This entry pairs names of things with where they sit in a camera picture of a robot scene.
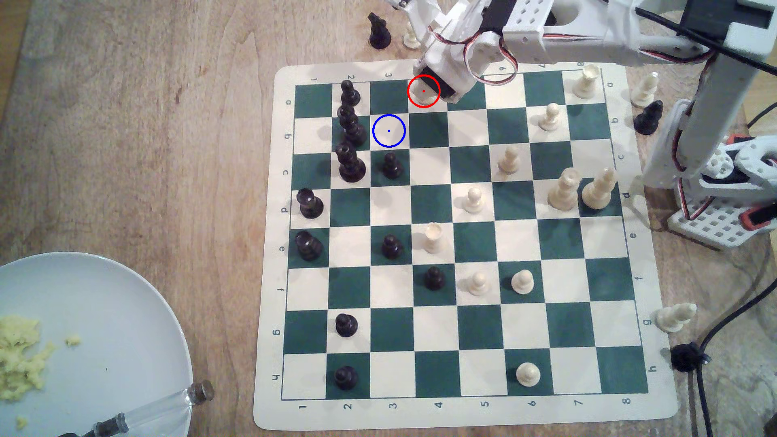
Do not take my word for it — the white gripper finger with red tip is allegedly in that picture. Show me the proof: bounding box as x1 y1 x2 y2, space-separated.
416 56 448 87
437 66 469 102

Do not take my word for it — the white printed gripper body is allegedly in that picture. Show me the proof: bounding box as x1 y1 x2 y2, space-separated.
424 3 518 93

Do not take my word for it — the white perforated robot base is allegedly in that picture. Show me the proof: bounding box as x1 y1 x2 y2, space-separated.
667 136 777 251

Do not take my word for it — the black chess bishop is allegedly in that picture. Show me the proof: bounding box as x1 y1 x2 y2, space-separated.
368 12 392 51

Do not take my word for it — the tall black chess piece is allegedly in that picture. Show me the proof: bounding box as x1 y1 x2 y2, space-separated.
335 141 367 183
338 103 368 148
340 79 362 111

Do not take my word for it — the white chess rook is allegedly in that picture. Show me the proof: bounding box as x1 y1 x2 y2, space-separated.
422 222 444 255
572 65 602 101

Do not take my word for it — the white chess queen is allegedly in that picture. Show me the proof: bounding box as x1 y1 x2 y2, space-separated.
548 168 580 212

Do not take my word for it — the black chess rook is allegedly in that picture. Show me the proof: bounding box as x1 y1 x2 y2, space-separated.
296 188 325 220

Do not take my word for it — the white chess king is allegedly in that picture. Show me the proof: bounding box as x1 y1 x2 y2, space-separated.
582 168 619 211

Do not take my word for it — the white chess bishop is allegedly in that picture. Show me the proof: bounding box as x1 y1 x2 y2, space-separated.
630 72 660 108
656 302 698 333

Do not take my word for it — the black chess knight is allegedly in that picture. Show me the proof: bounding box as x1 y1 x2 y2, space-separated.
295 231 324 262
633 100 664 136

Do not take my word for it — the green white chessboard mat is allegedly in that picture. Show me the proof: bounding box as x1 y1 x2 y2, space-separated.
253 62 679 433

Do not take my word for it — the pale blue plate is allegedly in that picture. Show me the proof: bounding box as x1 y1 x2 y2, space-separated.
0 252 194 437

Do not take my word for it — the yellow food heap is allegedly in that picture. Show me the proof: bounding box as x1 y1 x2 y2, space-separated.
0 314 57 403

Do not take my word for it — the red white servo wire loop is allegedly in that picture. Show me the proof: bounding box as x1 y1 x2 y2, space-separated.
463 33 518 87

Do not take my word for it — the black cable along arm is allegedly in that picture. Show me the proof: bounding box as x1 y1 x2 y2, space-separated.
631 6 737 58

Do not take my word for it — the black cable clamp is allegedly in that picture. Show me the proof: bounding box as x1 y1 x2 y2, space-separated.
671 343 710 372

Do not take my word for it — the long black cable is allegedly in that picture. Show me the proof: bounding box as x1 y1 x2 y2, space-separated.
695 296 777 437

